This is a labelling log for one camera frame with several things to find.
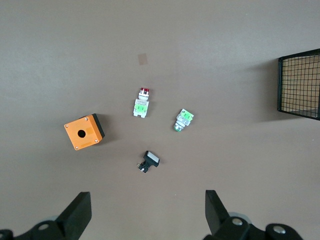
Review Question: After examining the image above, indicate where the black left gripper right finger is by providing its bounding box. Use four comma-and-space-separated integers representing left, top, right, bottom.
203, 189, 304, 240

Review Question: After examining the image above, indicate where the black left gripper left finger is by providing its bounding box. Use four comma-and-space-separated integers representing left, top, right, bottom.
0, 191, 93, 240

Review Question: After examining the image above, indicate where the black button with white face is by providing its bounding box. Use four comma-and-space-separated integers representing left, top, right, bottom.
136, 150, 161, 174

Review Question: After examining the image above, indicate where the brown tape patch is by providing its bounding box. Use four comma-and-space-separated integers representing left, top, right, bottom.
137, 53, 149, 66

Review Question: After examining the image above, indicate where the orange button enclosure box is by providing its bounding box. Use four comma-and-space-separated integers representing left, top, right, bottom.
63, 113, 106, 151

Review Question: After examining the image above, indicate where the green push button switch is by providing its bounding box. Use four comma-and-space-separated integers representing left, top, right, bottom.
173, 108, 195, 132

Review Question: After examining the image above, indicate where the red push button switch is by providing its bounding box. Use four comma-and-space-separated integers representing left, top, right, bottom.
132, 87, 151, 119

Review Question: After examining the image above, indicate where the black wire mesh basket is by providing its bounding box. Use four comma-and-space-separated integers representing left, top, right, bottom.
277, 48, 320, 123

